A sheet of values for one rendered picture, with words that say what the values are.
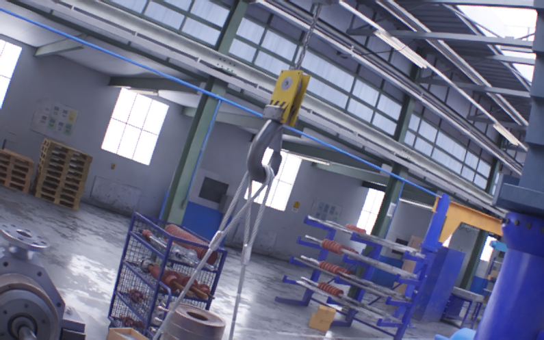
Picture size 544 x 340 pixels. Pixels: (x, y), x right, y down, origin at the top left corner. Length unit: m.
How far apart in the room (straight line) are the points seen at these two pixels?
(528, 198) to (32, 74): 12.76
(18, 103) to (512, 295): 12.73
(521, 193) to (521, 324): 0.54
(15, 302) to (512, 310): 1.95
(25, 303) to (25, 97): 11.84
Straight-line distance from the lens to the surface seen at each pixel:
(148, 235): 5.06
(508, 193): 2.04
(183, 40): 8.90
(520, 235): 2.16
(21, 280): 2.14
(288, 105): 1.03
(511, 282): 2.19
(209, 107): 9.09
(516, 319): 2.18
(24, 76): 13.75
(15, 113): 13.76
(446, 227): 12.22
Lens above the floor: 1.95
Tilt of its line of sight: 3 degrees up
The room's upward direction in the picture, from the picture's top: 19 degrees clockwise
